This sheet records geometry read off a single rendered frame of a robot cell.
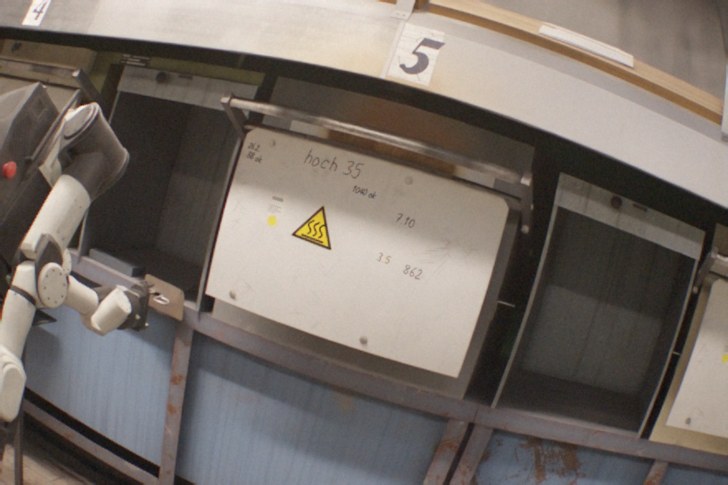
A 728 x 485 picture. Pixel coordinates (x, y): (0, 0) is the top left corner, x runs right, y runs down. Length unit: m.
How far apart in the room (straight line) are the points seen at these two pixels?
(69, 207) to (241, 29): 0.82
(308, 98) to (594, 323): 1.09
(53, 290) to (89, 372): 1.36
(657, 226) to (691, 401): 0.48
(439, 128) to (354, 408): 0.69
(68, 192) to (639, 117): 1.22
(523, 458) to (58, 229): 1.43
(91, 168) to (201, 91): 0.99
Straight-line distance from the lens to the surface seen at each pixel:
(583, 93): 2.11
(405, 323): 2.33
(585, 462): 2.54
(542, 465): 2.54
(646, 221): 2.36
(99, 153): 1.67
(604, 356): 3.03
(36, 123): 1.76
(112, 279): 2.74
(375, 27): 2.19
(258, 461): 2.71
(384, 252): 2.33
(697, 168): 2.10
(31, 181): 1.73
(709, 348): 2.31
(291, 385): 2.62
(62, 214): 1.61
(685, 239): 2.37
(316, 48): 2.20
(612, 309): 3.01
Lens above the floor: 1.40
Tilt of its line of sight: 6 degrees down
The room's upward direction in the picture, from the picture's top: 16 degrees clockwise
